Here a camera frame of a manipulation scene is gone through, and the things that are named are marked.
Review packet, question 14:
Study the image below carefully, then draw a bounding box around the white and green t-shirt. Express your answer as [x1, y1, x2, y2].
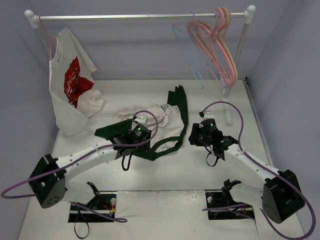
[94, 85, 189, 161]

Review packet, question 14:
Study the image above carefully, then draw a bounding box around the light blue wire hanger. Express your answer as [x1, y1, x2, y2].
[171, 24, 205, 90]

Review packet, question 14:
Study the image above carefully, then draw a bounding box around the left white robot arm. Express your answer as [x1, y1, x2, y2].
[29, 122, 152, 210]

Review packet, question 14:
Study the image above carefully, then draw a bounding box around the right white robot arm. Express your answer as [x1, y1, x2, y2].
[188, 118, 306, 224]

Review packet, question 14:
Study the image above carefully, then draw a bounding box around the pink plastic hanger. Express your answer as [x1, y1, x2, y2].
[187, 7, 232, 89]
[217, 7, 238, 89]

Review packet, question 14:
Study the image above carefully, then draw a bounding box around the white t-shirt red print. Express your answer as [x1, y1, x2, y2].
[49, 28, 107, 136]

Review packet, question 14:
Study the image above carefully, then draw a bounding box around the white metal clothes rack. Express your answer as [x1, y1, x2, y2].
[24, 4, 257, 126]

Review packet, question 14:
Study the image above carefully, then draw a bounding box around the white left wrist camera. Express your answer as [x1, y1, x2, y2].
[133, 115, 148, 124]

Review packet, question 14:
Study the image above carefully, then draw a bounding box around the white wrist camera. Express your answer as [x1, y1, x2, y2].
[199, 110, 216, 121]
[133, 115, 148, 124]

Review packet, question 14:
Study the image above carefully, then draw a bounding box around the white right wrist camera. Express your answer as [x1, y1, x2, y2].
[199, 110, 216, 121]

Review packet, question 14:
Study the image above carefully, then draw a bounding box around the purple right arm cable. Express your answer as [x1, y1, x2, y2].
[201, 100, 317, 239]

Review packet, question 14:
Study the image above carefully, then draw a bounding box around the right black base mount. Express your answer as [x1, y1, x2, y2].
[205, 179, 255, 221]

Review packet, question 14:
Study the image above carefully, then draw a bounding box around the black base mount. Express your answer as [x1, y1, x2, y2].
[68, 181, 117, 223]
[205, 179, 255, 221]

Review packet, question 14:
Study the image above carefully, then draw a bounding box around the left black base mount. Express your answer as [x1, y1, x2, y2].
[68, 181, 117, 223]

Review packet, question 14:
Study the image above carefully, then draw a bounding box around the pink wire hanger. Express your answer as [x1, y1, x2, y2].
[37, 14, 59, 61]

